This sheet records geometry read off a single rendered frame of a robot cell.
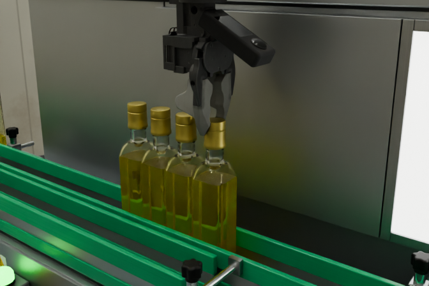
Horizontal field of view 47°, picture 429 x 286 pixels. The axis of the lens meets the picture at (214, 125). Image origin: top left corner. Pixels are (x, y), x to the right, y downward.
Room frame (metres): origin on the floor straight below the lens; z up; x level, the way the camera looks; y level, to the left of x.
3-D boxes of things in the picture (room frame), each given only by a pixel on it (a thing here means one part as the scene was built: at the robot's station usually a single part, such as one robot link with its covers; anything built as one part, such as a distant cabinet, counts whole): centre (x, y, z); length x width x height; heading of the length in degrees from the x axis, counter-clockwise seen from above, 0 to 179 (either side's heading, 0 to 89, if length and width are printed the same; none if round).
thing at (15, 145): (1.22, 0.50, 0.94); 0.07 x 0.04 x 0.13; 143
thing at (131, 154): (0.85, 0.14, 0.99); 0.06 x 0.06 x 0.21; 52
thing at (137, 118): (0.85, 0.14, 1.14); 0.04 x 0.04 x 0.04
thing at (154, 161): (0.82, 0.09, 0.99); 0.06 x 0.06 x 0.21; 54
